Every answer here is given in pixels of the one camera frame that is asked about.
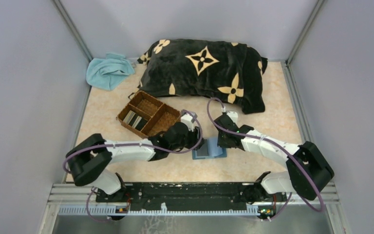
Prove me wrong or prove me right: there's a light blue cloth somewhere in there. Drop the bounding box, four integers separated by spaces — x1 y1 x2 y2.
86 53 135 91

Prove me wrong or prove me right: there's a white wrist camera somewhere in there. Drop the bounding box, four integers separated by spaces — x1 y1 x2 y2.
180 111 197 132
226 111 239 124

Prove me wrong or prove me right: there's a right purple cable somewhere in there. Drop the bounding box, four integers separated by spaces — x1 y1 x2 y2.
206 97 326 222

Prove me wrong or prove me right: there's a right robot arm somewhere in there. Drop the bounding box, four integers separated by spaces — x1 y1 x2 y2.
213 112 335 201

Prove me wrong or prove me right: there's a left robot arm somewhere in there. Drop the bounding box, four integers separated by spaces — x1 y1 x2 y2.
62 122 203 202

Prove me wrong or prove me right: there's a purple cable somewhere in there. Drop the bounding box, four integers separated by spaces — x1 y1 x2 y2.
62 110 204 223
206 97 326 222

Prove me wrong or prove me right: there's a black pillow with tan flowers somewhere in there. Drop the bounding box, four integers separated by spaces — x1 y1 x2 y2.
128 39 268 114

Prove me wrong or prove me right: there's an aluminium front rail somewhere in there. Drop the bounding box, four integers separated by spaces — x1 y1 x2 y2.
48 182 339 218

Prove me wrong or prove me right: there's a silver credit card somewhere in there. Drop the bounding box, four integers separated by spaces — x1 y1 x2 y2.
196 143 209 157

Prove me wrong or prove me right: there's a woven brown divided basket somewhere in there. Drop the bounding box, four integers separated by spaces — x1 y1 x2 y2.
116 91 181 138

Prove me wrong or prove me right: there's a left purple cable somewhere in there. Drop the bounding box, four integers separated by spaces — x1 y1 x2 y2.
62 110 204 223

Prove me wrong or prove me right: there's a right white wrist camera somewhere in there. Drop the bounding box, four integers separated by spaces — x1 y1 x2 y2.
226 111 239 124

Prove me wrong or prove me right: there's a teal leather card holder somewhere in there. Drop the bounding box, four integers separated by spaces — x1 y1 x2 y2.
192 137 227 160

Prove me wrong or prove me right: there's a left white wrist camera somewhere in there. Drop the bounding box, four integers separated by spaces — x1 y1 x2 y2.
180 111 197 132

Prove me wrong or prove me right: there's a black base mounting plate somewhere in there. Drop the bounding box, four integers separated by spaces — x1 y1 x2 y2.
95 182 287 211

